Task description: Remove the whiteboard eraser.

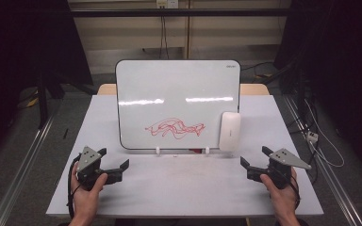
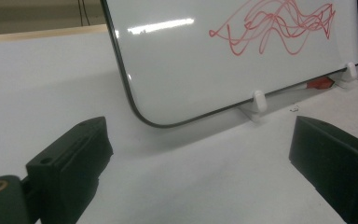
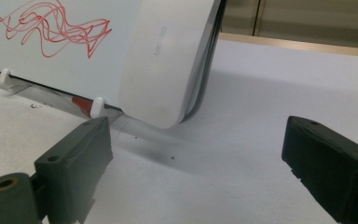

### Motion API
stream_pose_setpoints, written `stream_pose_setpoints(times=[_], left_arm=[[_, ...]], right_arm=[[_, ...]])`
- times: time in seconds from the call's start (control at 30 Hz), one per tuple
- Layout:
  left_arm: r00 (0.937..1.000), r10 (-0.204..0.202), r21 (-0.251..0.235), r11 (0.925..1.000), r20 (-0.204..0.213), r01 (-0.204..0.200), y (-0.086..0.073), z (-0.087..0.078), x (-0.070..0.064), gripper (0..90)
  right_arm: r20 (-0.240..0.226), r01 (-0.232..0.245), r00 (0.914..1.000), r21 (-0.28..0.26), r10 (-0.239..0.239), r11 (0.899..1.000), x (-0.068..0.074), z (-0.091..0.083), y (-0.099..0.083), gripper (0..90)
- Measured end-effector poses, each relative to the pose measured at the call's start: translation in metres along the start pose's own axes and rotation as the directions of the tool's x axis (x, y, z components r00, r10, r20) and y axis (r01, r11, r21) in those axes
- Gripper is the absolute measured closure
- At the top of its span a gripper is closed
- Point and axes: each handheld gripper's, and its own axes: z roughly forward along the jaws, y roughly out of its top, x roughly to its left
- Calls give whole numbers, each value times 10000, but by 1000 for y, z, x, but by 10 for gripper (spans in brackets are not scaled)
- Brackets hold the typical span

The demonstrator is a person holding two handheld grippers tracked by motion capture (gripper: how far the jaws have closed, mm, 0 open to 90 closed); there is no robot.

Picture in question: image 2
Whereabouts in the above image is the white whiteboard stand foot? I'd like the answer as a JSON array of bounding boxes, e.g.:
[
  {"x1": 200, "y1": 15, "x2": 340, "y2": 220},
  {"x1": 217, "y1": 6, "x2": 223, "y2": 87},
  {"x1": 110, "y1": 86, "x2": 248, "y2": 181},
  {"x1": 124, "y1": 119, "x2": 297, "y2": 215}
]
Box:
[
  {"x1": 241, "y1": 90, "x2": 269, "y2": 123},
  {"x1": 335, "y1": 62, "x2": 358, "y2": 88}
]

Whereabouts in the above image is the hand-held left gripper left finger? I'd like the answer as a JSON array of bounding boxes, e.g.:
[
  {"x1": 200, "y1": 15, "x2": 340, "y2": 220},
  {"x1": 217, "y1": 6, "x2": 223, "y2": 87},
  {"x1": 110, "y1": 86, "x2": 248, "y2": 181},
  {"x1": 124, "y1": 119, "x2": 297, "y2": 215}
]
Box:
[{"x1": 25, "y1": 116, "x2": 114, "y2": 224}]

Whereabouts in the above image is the light wooden table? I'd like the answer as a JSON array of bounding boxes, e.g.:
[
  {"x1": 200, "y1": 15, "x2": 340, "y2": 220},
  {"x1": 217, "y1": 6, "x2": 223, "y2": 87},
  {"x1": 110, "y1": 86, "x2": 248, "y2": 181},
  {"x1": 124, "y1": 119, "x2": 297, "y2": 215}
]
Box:
[{"x1": 0, "y1": 23, "x2": 108, "y2": 45}]

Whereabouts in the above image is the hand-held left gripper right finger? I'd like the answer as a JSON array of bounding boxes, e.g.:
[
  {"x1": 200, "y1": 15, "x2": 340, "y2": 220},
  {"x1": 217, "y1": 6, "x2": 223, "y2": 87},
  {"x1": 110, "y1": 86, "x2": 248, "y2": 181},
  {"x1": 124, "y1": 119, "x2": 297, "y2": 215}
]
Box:
[{"x1": 288, "y1": 115, "x2": 358, "y2": 224}]

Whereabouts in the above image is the white whiteboard with black rim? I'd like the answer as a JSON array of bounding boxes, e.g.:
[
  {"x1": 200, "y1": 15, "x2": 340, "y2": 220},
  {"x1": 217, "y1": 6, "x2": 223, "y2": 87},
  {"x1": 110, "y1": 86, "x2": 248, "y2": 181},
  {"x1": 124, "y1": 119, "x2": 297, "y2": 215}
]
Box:
[{"x1": 100, "y1": 0, "x2": 358, "y2": 129}]

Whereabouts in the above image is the red capped marker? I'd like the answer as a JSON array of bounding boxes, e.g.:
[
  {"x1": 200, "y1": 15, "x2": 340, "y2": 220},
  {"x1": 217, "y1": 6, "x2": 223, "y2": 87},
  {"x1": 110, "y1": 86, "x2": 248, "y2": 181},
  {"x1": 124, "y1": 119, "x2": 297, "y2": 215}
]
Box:
[{"x1": 287, "y1": 76, "x2": 336, "y2": 93}]

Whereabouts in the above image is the black hanging wall cable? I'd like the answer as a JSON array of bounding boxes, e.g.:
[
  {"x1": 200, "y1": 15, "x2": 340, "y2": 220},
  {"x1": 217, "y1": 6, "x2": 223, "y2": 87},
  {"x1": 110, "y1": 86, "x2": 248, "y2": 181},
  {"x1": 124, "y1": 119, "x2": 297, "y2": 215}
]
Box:
[{"x1": 77, "y1": 0, "x2": 91, "y2": 27}]

